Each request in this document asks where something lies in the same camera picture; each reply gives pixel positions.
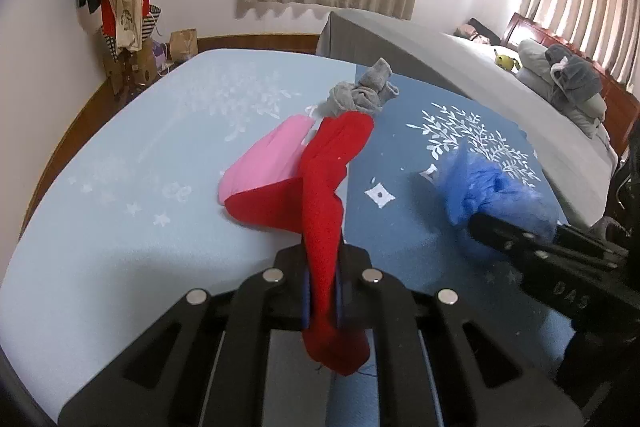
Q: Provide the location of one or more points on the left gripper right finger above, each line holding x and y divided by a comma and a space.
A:
439, 364

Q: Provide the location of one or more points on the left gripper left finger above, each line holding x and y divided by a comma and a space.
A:
204, 361

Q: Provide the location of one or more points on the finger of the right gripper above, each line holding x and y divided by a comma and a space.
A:
489, 239
604, 239

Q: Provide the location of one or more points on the blue plastic bag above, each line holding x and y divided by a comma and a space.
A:
468, 183

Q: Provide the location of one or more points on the red cloth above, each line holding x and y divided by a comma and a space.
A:
307, 204

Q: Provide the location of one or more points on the grey sock bundle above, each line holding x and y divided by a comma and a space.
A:
367, 95

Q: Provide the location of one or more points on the pink plastic bag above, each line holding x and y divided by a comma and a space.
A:
272, 159

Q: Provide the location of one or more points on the grey covered bed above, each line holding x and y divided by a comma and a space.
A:
578, 168

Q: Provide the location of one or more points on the dark grey hoodie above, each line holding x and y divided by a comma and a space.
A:
575, 81

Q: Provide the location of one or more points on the blue patterned bed sheet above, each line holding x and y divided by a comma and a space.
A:
133, 222

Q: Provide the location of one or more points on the yellow plush toy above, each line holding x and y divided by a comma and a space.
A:
507, 63

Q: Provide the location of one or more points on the pink item on bed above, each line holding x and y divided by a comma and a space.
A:
475, 31

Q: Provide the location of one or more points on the cardboard box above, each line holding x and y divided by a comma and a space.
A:
131, 72

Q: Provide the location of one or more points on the brown paper bag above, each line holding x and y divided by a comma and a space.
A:
183, 45

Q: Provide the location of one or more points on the striped bag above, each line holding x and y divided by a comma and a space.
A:
148, 25

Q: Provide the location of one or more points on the beige tote bag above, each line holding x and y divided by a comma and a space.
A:
128, 16

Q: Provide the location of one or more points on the red hanging bag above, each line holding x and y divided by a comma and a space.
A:
107, 14

